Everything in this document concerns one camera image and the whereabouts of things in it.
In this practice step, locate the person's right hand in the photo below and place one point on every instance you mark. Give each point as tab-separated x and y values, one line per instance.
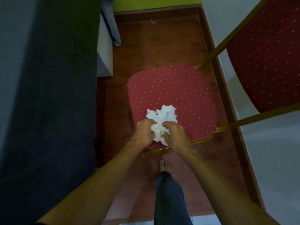
177	137

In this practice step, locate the person's left hand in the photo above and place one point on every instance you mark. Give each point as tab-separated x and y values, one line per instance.
143	134

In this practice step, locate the person's left thumb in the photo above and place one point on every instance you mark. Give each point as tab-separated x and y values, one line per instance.
149	122

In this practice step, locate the person's right thumb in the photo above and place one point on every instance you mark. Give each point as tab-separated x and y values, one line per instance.
166	137

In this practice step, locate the white paper tissue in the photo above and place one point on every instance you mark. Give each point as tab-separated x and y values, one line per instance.
162	119

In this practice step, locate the person's right forearm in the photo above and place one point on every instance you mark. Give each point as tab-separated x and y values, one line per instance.
225	189

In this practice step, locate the person's left forearm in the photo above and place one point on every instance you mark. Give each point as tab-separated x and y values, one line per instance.
89	185

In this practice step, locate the person's bare foot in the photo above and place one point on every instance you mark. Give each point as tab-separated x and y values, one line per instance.
167	168

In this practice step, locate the red dotted gold-framed chair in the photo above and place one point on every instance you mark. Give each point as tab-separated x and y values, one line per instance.
172	100

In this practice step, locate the person's leg in jeans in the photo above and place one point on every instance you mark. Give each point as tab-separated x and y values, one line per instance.
170	200

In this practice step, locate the white bed base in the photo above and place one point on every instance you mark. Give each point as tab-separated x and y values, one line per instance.
104	51

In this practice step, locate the dark grey bed mattress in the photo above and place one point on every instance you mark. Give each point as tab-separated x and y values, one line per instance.
46	103

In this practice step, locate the grey bed sheet corner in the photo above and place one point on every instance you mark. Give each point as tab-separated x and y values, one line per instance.
111	21

